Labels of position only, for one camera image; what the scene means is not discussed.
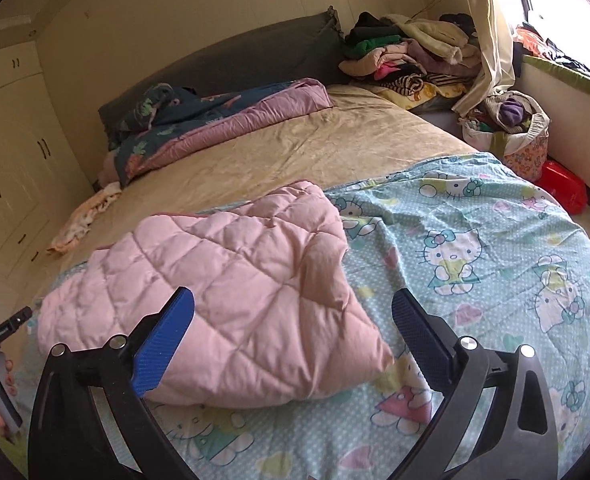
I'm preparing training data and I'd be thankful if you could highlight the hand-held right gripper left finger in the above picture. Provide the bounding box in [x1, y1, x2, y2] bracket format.
[27, 286, 198, 480]

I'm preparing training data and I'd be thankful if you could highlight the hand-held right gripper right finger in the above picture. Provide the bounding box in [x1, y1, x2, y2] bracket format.
[391, 287, 560, 480]

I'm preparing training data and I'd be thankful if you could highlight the fabric basket with clothes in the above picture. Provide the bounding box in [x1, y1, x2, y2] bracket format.
[456, 91, 552, 182]

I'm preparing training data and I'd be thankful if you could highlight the pile of mixed clothes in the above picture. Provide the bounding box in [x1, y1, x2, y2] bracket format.
[337, 10, 482, 96]

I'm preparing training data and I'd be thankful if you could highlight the heap of colourful clothes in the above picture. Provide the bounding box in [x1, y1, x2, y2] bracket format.
[514, 21, 590, 83]

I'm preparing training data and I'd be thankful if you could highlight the cartoon printed blue blanket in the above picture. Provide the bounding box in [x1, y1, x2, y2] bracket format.
[12, 152, 590, 480]

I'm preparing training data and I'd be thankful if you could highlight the peach and white cloth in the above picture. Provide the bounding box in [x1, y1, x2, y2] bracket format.
[47, 182, 124, 255]

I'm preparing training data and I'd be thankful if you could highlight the cream wardrobe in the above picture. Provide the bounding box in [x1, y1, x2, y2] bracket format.
[0, 14, 98, 267]

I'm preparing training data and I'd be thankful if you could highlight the dusty pink cloth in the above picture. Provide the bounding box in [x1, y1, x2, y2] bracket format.
[97, 151, 124, 187]

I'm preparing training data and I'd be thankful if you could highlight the red plastic container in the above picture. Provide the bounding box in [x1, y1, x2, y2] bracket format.
[536, 159, 589, 216]

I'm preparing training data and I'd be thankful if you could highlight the bed with beige sheet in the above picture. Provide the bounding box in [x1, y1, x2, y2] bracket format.
[5, 82, 590, 480]

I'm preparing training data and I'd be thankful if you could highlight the floral dark quilt pink backing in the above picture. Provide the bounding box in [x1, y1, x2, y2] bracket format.
[106, 78, 336, 188]

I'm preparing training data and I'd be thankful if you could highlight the yellow printed pillow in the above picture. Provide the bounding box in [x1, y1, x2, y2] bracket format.
[374, 77, 470, 112]

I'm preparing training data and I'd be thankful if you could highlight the dark grey headboard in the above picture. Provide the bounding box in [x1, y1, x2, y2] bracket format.
[97, 6, 346, 122]

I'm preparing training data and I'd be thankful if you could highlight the green edged window seat cushion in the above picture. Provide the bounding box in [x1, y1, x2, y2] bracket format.
[521, 54, 590, 107]

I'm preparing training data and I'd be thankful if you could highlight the cream curtain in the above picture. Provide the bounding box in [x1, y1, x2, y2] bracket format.
[451, 0, 516, 117]

